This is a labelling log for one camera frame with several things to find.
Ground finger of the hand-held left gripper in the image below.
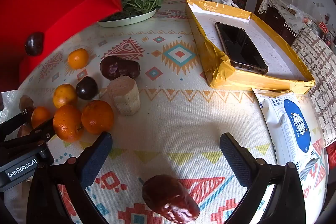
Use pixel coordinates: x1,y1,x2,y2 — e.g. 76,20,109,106
0,111,29,141
5,117,57,149

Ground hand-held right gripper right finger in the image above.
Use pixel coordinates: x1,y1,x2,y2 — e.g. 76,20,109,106
219,132,306,224

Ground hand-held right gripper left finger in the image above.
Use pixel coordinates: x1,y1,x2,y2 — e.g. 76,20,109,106
26,132,113,224

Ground small orange mandarin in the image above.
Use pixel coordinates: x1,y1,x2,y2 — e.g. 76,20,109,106
31,106,51,129
53,84,78,108
68,48,90,69

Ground small brown dried date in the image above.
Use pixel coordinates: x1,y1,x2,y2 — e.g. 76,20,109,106
19,94,34,115

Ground large orange mandarin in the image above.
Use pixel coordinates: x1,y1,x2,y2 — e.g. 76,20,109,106
81,100,115,135
53,105,84,143

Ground dark purple plum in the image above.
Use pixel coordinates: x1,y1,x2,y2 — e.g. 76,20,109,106
76,76,99,101
25,32,45,57

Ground pale sugarcane piece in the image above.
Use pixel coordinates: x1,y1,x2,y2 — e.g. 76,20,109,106
106,76,140,116

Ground wrinkled red date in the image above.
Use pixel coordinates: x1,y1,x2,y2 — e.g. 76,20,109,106
142,174,200,222

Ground white wet wipes pack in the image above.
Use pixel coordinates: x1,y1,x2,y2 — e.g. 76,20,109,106
252,88,328,182

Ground yellow taped foam box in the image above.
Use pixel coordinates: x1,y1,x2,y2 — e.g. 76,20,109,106
186,0,315,94

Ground black smartphone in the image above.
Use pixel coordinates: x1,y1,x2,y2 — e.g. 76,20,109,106
215,22,269,75

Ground chair with patterned cover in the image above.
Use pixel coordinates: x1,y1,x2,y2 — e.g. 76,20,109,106
291,28,336,146

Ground pale green oval plate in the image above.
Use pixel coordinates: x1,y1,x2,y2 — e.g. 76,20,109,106
97,7,157,28

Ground furniture with lace cover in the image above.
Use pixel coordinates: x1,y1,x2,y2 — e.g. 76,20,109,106
259,0,336,38

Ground green spinach leaves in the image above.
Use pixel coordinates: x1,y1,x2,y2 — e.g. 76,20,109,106
105,0,164,21

